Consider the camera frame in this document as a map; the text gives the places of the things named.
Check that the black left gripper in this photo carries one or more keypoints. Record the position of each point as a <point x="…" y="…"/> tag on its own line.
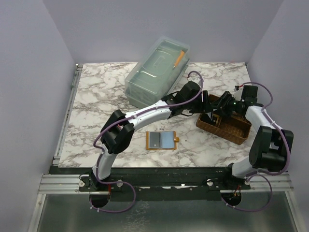
<point x="203" y="107"/>

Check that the orange utility knife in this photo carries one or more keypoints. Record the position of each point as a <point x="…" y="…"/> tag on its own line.
<point x="178" y="59"/>

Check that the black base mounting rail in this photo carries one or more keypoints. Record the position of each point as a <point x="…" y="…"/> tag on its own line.
<point x="159" y="184"/>

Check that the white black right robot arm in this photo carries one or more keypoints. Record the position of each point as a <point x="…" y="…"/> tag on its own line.
<point x="271" y="149"/>

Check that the tan card holder wallet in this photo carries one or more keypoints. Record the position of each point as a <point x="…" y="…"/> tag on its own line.
<point x="169" y="141"/>

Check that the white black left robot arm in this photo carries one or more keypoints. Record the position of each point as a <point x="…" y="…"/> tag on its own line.
<point x="117" y="133"/>

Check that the grey credit card stack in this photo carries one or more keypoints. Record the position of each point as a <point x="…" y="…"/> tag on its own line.
<point x="154" y="140"/>

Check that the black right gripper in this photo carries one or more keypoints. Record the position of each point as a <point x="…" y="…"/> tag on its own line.
<point x="226" y="98"/>

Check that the black credit card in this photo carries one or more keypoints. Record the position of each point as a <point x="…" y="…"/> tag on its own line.
<point x="215" y="119"/>

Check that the clear plastic storage box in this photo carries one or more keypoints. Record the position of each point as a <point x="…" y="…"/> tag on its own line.
<point x="154" y="77"/>

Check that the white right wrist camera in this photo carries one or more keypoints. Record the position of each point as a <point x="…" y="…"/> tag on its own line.
<point x="237" y="92"/>

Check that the brown woven divided basket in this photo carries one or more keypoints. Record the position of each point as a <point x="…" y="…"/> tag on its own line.
<point x="234" y="128"/>

